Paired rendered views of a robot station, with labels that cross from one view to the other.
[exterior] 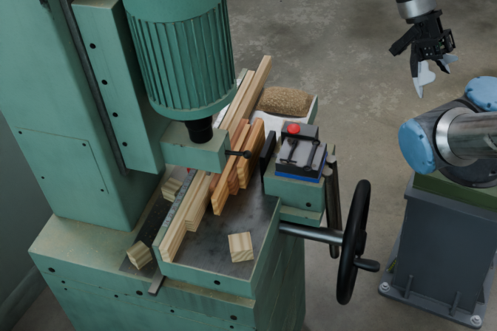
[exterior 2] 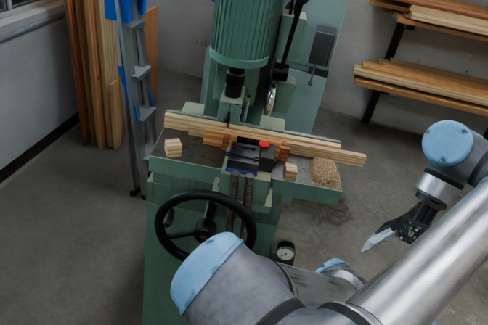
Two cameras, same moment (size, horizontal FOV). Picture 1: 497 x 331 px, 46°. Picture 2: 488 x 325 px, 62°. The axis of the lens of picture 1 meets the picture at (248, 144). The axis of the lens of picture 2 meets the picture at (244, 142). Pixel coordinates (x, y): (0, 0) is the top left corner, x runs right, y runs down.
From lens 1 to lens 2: 115 cm
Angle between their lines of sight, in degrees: 52
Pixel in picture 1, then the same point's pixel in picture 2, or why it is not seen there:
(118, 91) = not seen: hidden behind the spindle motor
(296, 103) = (319, 173)
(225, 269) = (159, 146)
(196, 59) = (220, 14)
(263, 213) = (206, 161)
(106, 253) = not seen: hidden behind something
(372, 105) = not seen: outside the picture
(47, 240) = (193, 106)
